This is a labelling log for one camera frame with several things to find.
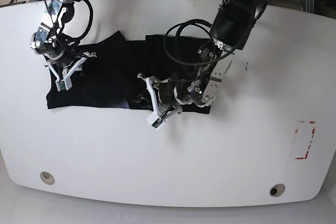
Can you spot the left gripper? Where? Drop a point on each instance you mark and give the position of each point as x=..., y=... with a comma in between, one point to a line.
x=174, y=94

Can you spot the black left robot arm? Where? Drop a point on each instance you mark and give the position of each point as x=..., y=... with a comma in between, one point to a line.
x=228, y=32

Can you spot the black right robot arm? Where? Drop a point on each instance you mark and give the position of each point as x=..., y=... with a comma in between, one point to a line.
x=57, y=13

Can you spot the table grommet hole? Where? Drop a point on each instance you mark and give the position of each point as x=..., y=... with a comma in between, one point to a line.
x=47, y=178
x=277, y=190

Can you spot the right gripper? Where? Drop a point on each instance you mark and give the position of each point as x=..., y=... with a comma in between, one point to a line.
x=63, y=60

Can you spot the left table grommet hole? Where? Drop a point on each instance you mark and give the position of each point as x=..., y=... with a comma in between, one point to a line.
x=47, y=178

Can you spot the black t-shirt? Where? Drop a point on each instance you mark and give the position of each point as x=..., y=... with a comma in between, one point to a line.
x=110, y=79

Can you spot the right table grommet hole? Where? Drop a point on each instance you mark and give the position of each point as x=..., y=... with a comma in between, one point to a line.
x=277, y=190

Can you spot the red tape rectangle marking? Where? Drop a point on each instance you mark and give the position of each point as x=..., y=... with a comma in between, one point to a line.
x=303, y=138

